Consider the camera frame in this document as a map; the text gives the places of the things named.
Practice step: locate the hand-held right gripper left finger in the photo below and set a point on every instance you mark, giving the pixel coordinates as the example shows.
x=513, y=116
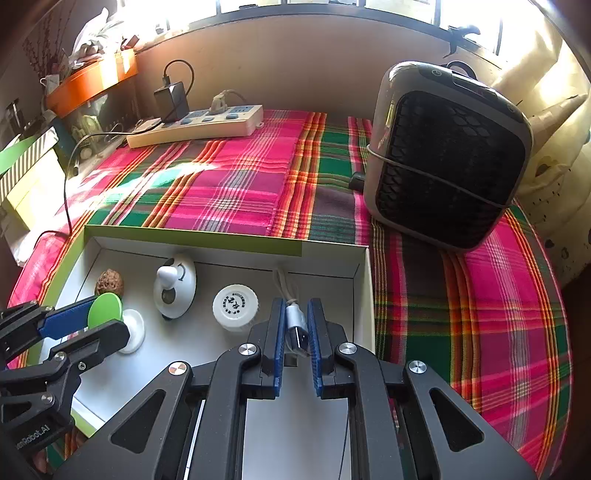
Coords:
x=277, y=346

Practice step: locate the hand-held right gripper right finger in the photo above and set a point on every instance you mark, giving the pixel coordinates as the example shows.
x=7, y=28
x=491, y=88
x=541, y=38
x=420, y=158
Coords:
x=316, y=346

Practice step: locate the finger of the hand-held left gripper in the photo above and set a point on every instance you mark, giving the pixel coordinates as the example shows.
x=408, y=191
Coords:
x=64, y=318
x=101, y=339

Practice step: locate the green topped white spool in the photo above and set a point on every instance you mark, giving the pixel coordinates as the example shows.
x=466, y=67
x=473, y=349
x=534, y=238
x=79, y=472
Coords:
x=111, y=310

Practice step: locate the small white bottle cap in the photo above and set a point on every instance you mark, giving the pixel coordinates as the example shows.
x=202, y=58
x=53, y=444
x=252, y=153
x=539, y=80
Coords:
x=235, y=307

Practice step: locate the brown walnut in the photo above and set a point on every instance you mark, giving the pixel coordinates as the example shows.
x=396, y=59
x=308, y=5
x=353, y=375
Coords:
x=109, y=282

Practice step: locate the green white cardboard box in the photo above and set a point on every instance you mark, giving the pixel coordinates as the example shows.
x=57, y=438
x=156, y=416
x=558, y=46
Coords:
x=221, y=277

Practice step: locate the person's left hand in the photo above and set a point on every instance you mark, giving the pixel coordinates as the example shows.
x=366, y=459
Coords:
x=40, y=462

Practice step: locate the yellow green box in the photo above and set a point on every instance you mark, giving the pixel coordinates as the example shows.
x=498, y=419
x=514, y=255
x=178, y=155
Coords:
x=32, y=198

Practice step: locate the striped box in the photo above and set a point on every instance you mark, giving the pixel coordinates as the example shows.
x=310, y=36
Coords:
x=30, y=159

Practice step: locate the pink green plaid tablecloth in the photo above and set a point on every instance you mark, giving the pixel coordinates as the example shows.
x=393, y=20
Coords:
x=231, y=189

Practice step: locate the black heater plug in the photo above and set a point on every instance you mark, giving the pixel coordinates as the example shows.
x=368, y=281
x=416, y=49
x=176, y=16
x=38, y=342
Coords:
x=356, y=181

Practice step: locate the grey space heater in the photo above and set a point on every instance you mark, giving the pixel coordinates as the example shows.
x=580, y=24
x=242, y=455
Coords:
x=448, y=175

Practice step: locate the white power strip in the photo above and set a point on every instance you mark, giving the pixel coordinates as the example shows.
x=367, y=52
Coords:
x=221, y=127

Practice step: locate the orange tray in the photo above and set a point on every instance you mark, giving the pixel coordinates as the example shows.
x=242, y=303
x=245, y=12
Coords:
x=92, y=81

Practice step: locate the black charger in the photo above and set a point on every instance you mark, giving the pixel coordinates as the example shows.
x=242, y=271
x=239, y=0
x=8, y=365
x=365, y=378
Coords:
x=171, y=104

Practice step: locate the white plug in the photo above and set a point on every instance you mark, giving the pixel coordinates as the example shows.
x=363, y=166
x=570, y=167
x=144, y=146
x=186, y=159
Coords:
x=221, y=102

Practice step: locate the red branch decoration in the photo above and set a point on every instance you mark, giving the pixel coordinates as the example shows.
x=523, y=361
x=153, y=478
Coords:
x=41, y=46

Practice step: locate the cream heart print curtain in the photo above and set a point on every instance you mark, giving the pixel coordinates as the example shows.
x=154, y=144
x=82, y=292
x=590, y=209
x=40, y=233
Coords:
x=554, y=194

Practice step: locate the white plastic bag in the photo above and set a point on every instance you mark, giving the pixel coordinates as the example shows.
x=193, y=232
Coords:
x=94, y=32

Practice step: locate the black window clip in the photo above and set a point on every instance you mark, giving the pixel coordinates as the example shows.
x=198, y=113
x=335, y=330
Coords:
x=465, y=33

